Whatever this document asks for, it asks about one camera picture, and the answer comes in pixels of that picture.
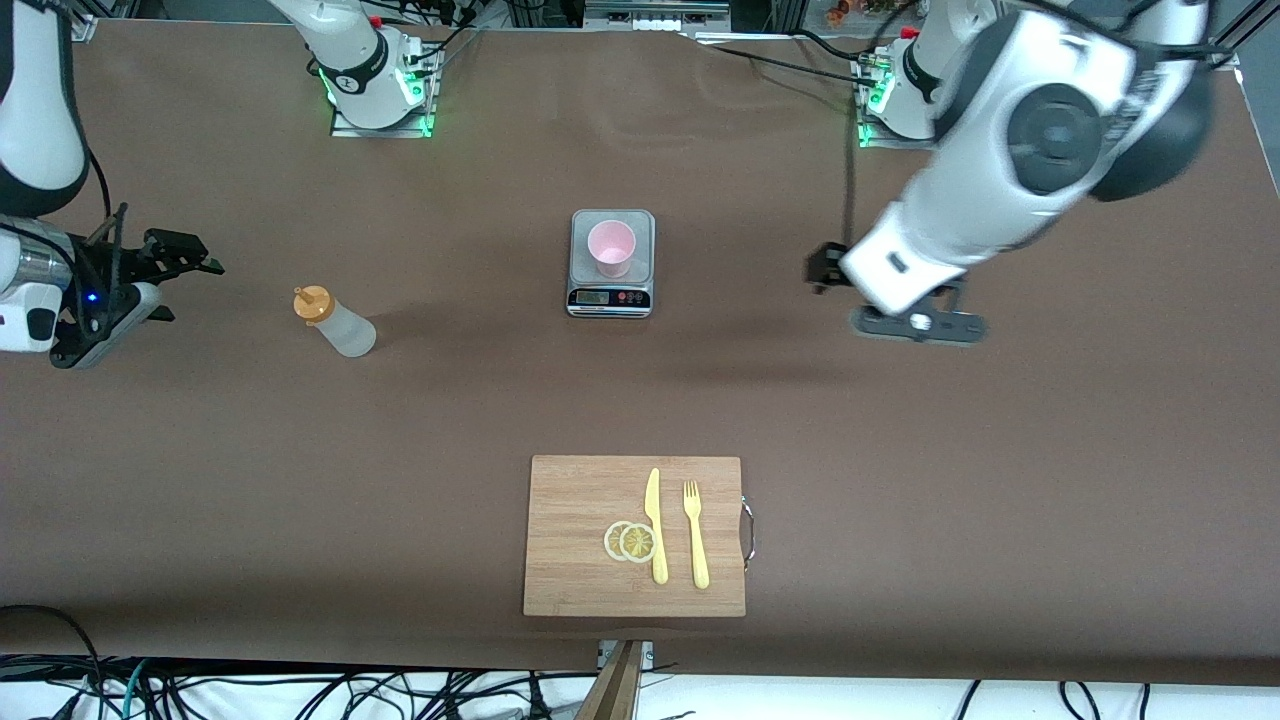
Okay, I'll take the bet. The teal floor cable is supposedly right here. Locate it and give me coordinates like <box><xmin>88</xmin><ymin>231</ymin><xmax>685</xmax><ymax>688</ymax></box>
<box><xmin>118</xmin><ymin>658</ymin><xmax>152</xmax><ymax>720</ymax></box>

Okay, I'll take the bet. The black floor cable loop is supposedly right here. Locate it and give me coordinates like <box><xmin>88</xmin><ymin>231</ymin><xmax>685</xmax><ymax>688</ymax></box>
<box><xmin>0</xmin><ymin>603</ymin><xmax>107</xmax><ymax>720</ymax></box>

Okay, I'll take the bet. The pink plastic cup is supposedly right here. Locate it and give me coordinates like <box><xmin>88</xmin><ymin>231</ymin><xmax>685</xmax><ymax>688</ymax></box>
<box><xmin>587</xmin><ymin>219</ymin><xmax>638</xmax><ymax>280</ymax></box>

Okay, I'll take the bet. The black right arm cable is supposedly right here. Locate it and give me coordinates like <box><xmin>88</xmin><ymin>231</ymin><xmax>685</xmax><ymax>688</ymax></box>
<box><xmin>85</xmin><ymin>148</ymin><xmax>129</xmax><ymax>301</ymax></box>

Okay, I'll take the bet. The wooden cutting board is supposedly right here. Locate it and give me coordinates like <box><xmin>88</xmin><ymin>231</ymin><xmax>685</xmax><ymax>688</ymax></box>
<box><xmin>522</xmin><ymin>455</ymin><xmax>757</xmax><ymax>619</ymax></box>

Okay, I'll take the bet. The silver digital kitchen scale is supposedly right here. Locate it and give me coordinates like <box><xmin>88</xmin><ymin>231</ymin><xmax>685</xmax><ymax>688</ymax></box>
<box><xmin>566</xmin><ymin>208</ymin><xmax>657</xmax><ymax>320</ymax></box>

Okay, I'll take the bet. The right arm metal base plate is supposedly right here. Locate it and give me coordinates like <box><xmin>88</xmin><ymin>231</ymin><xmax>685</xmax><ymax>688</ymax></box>
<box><xmin>330</xmin><ymin>38</ymin><xmax>438</xmax><ymax>139</ymax></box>

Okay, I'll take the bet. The yellow plastic knife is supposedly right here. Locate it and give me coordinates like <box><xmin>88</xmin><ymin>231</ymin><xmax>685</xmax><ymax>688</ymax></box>
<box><xmin>644</xmin><ymin>467</ymin><xmax>670</xmax><ymax>586</ymax></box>

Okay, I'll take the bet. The yellow plastic fork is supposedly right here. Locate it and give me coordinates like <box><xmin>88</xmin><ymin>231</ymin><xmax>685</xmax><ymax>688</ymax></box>
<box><xmin>682</xmin><ymin>480</ymin><xmax>711</xmax><ymax>590</ymax></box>

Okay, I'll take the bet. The black cable on table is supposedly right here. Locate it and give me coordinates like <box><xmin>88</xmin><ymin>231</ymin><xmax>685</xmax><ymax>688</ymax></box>
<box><xmin>795</xmin><ymin>27</ymin><xmax>873</xmax><ymax>64</ymax></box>
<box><xmin>700</xmin><ymin>42</ymin><xmax>886</xmax><ymax>85</ymax></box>

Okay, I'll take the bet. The white connector strip on frame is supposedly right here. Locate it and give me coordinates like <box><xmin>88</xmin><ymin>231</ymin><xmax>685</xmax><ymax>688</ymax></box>
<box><xmin>583</xmin><ymin>0</ymin><xmax>733</xmax><ymax>37</ymax></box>

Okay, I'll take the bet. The clear sauce bottle orange cap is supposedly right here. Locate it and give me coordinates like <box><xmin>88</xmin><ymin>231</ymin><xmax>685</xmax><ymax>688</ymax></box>
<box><xmin>293</xmin><ymin>285</ymin><xmax>378</xmax><ymax>359</ymax></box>

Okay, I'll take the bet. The wooden camera post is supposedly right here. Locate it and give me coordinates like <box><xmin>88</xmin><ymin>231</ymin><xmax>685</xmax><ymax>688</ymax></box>
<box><xmin>575</xmin><ymin>640</ymin><xmax>646</xmax><ymax>720</ymax></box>

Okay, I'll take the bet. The orange toy food pile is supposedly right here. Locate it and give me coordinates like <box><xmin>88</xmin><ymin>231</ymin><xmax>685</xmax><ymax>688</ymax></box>
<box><xmin>825</xmin><ymin>0</ymin><xmax>923</xmax><ymax>27</ymax></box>

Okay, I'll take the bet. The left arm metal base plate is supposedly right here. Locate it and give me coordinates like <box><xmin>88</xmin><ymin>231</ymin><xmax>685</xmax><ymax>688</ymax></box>
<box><xmin>856</xmin><ymin>50</ymin><xmax>946</xmax><ymax>152</ymax></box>

